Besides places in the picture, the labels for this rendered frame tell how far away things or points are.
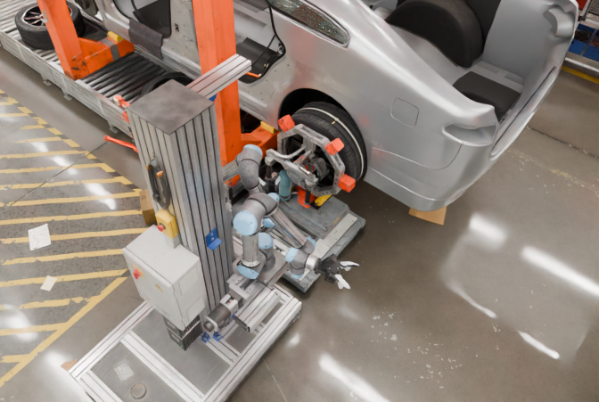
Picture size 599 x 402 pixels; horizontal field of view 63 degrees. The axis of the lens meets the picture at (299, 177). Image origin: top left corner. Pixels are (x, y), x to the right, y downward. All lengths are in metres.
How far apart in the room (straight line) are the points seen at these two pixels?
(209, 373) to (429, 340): 1.54
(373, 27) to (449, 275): 2.06
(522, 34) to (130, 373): 3.80
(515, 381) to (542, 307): 0.66
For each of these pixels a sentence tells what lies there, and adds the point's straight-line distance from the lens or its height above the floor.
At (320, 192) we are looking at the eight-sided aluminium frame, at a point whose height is 0.66.
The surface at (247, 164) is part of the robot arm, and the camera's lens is 2.70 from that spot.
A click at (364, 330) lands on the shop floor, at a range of 3.68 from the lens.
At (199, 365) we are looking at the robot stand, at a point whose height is 0.21.
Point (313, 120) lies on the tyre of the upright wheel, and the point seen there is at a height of 1.17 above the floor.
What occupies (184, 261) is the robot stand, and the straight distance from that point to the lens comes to 2.47.
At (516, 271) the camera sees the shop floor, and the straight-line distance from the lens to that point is 4.30.
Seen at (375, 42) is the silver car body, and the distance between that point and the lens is 2.94.
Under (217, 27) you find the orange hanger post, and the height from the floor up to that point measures 1.84.
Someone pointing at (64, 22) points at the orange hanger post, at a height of 1.07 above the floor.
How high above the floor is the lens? 3.29
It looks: 48 degrees down
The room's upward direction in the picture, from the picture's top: 4 degrees clockwise
